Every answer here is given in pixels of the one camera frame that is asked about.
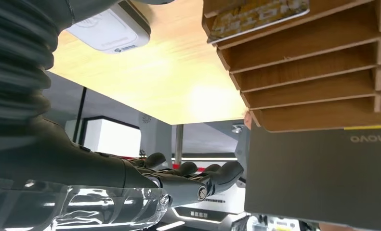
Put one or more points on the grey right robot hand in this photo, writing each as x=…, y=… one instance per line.
x=65, y=165

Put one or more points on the brown wooden card rack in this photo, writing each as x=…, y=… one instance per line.
x=305, y=79

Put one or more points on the white card reader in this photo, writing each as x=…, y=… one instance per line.
x=110, y=32

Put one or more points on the white black-framed display panel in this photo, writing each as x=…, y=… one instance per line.
x=113, y=137

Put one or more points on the white booth with sign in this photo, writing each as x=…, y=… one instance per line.
x=222, y=201

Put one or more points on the grey kiosk stand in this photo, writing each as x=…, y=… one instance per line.
x=156, y=140

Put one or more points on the grey laptop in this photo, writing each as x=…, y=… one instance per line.
x=321, y=178

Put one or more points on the black stanchion post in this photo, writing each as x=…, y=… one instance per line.
x=80, y=111

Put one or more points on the chrome stanchion post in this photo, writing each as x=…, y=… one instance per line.
x=179, y=143

